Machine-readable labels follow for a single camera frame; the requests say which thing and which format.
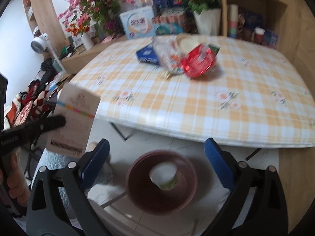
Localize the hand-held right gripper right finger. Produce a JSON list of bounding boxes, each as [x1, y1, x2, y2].
[[204, 138, 288, 236]]

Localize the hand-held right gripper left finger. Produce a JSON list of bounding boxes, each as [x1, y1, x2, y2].
[[26, 139, 111, 236]]

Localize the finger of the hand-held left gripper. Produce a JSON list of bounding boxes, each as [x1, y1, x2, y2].
[[0, 115, 66, 158]]

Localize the brown cardboard card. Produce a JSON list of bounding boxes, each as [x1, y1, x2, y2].
[[46, 82, 101, 156]]

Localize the white paper cup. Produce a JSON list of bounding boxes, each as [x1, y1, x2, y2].
[[149, 163, 178, 191]]

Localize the brown round bin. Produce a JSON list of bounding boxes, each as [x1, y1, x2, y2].
[[125, 149, 198, 213]]

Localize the clear plastic box blue label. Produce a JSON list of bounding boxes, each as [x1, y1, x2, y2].
[[136, 42, 161, 66]]

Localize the person's left hand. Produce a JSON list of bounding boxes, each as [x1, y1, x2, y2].
[[0, 150, 30, 207]]

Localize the red patterned cloth pile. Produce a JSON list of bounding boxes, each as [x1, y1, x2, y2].
[[5, 79, 59, 128]]

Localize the person's light blue fuzzy leg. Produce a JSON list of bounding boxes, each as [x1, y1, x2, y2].
[[32, 141, 115, 227]]

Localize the white desk fan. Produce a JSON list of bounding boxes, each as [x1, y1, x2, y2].
[[31, 33, 51, 53]]

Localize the yellow checkered tablecloth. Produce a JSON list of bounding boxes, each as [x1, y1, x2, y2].
[[69, 36, 315, 149]]

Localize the low wooden cabinet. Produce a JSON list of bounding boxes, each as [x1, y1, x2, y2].
[[60, 36, 126, 74]]

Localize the white vase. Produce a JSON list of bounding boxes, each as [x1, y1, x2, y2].
[[81, 32, 95, 51]]

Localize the orange artificial flowers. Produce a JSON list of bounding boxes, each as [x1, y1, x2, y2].
[[65, 22, 90, 36]]

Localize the red foil packet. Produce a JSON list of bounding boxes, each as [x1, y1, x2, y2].
[[180, 44, 218, 78]]

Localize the blue and red snack packet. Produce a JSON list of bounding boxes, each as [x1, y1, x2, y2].
[[153, 36, 185, 75]]

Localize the beige paper bowl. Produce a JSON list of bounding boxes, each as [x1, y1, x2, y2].
[[175, 33, 205, 54]]

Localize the red paper cup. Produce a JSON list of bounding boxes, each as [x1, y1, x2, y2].
[[254, 28, 265, 44]]

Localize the blue purple small box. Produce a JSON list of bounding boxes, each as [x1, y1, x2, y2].
[[263, 29, 280, 48]]

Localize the stack of pastel cups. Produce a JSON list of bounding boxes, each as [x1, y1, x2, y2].
[[228, 4, 239, 38]]

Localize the white and blue carton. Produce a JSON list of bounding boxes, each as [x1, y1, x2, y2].
[[119, 6, 158, 40]]

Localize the dark blue shelf box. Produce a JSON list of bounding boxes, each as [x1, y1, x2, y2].
[[239, 8, 262, 30]]

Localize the pack of batteries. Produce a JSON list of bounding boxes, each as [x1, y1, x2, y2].
[[152, 8, 195, 36]]

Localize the wooden shelf unit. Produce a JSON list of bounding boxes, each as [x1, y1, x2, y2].
[[220, 0, 313, 54]]

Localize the dark blue patterned box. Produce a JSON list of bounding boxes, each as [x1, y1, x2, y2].
[[150, 0, 169, 14]]

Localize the wooden wall shelf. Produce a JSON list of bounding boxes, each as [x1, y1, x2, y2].
[[22, 0, 67, 54]]

